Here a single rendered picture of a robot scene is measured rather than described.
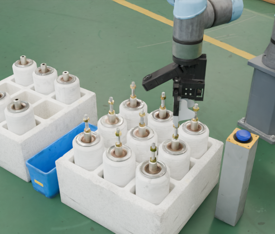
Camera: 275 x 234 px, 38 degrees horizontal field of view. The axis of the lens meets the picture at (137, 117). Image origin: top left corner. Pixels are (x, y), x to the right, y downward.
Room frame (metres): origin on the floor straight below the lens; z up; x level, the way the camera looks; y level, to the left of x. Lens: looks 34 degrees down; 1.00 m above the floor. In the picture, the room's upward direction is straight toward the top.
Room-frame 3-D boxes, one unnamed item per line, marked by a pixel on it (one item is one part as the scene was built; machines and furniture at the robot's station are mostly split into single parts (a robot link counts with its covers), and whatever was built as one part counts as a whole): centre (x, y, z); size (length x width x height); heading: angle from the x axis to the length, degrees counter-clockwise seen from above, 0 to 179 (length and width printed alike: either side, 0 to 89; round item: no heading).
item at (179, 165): (0.94, -0.11, 0.16); 0.10 x 0.10 x 0.18
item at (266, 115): (1.39, -0.55, 0.15); 0.19 x 0.19 x 0.30; 38
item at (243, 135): (0.90, -0.29, 0.32); 0.04 x 0.04 x 0.02
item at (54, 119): (1.32, 0.43, 0.09); 0.39 x 0.39 x 0.18; 55
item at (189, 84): (0.93, -0.13, 0.49); 0.09 x 0.08 x 0.12; 84
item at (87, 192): (1.00, -0.01, 0.09); 0.39 x 0.39 x 0.18; 55
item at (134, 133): (1.00, -0.01, 0.25); 0.08 x 0.08 x 0.01
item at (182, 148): (0.94, -0.11, 0.25); 0.08 x 0.08 x 0.01
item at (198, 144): (1.03, -0.18, 0.16); 0.10 x 0.10 x 0.18
